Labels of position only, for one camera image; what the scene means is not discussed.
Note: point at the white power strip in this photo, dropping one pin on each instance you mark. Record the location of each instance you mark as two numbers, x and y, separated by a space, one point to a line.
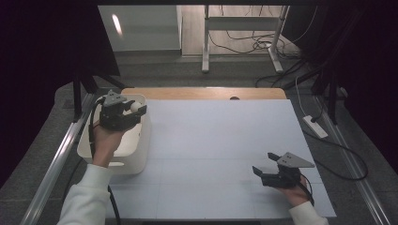
316 127

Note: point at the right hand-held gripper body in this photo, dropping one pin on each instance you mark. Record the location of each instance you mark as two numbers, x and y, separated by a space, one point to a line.
281 178

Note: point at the white cabinet panel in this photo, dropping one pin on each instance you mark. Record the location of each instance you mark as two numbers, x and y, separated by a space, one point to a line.
140 28

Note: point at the person's left hand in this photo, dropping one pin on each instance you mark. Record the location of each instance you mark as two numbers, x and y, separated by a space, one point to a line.
106 145

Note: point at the white plastic bin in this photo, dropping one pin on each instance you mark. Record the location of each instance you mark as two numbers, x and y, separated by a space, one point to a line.
137 150

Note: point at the white metal desk frame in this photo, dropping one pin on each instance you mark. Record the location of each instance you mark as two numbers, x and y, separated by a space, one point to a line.
205 47

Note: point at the black metal stand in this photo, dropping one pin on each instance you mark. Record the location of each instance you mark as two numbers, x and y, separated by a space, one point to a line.
332 100
76 100

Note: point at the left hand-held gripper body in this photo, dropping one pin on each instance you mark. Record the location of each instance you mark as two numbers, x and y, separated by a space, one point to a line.
114 117

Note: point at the wooden table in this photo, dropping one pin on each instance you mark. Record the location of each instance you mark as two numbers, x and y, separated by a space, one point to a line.
187 93

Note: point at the person's right hand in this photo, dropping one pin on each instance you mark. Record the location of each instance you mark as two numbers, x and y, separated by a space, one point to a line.
294 195

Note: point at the aluminium rail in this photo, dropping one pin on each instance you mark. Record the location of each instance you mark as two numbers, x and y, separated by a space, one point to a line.
363 184
53 175

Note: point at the black curtain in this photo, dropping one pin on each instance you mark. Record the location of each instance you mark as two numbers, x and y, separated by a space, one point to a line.
369 62
37 62

